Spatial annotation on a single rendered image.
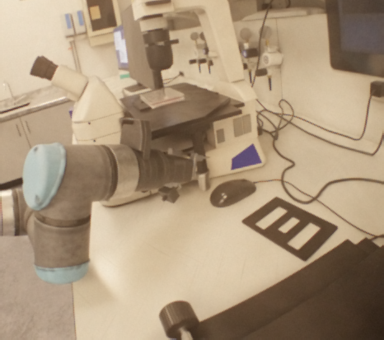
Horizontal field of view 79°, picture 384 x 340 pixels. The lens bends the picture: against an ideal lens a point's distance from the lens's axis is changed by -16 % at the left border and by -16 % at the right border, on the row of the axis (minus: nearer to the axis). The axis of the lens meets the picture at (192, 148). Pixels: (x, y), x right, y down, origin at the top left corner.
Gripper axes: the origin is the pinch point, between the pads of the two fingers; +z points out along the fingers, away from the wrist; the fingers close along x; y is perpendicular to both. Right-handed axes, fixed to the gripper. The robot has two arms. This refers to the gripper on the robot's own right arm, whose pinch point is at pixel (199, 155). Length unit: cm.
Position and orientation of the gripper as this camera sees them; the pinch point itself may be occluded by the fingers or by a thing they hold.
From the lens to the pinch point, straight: 61.5
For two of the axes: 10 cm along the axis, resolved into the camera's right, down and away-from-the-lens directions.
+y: -1.3, 9.9, 1.0
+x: 7.6, 1.6, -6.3
